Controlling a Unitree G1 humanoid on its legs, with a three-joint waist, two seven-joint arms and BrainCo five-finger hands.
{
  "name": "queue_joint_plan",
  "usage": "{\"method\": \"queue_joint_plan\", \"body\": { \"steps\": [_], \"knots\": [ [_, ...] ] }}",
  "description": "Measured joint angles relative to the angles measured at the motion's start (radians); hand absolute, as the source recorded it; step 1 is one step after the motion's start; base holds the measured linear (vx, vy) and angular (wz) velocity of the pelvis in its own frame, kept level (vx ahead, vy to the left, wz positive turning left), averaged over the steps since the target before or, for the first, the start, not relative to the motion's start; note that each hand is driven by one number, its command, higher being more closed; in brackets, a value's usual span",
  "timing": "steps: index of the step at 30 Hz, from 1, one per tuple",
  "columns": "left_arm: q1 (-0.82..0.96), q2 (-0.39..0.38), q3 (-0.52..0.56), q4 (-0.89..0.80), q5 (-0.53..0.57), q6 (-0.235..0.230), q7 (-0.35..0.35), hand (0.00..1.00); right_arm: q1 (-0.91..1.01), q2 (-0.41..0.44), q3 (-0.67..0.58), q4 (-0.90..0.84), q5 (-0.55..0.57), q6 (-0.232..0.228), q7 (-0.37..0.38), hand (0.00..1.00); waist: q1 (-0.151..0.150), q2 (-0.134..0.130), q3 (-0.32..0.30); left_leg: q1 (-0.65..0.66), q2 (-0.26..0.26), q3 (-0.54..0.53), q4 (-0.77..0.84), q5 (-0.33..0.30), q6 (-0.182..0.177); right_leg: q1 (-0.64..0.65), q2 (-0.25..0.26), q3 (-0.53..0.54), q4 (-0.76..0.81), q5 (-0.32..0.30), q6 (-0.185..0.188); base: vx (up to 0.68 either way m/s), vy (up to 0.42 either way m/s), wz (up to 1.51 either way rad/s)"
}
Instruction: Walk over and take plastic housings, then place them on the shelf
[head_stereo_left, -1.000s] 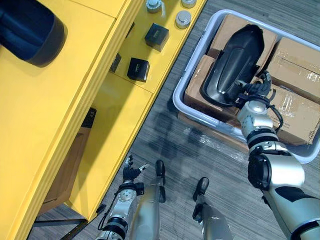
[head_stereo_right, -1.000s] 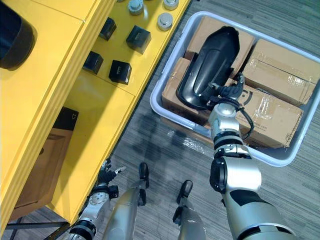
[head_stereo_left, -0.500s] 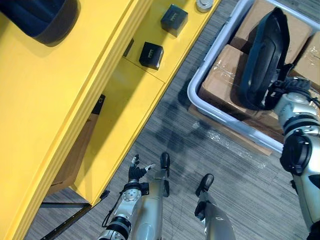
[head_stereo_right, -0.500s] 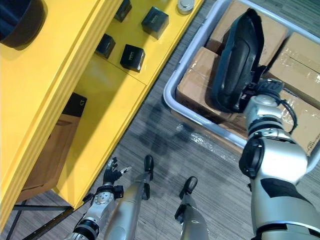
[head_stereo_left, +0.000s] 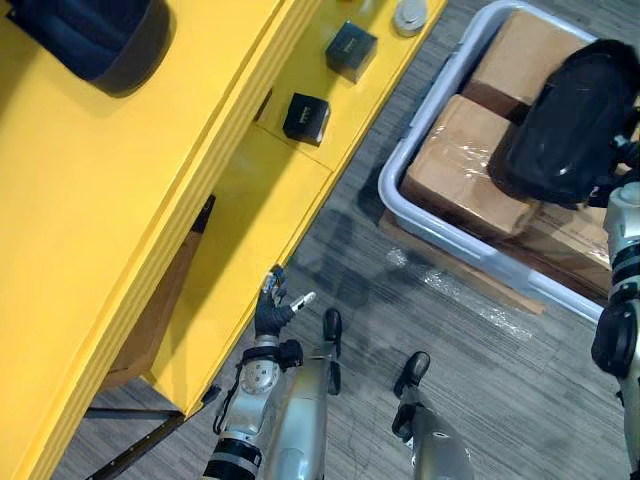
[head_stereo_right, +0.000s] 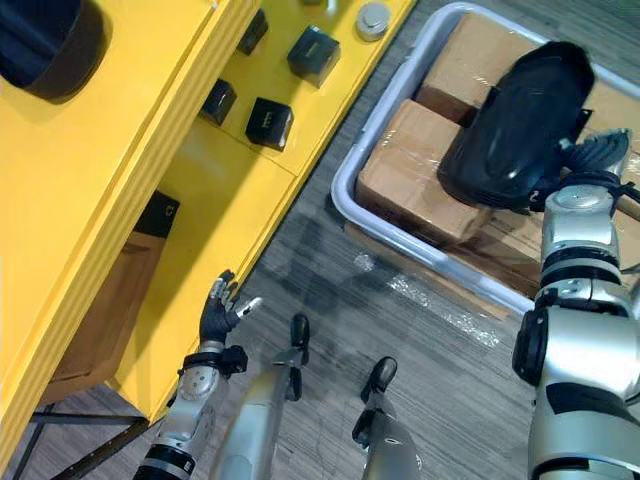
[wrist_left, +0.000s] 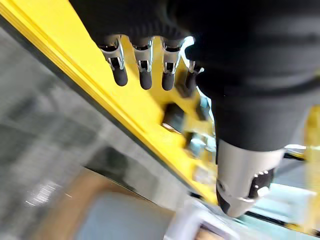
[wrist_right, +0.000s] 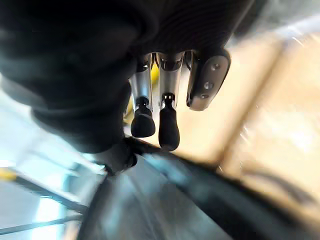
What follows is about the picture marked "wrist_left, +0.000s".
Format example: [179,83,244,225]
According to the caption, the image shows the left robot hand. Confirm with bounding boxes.
[68,0,320,218]

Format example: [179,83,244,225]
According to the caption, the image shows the black plastic housing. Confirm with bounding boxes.
[161,102,187,135]

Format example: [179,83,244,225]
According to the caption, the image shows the yellow metal shelf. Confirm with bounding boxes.
[0,0,320,236]

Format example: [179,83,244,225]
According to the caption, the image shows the brown cardboard box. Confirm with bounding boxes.
[32,167,176,240]

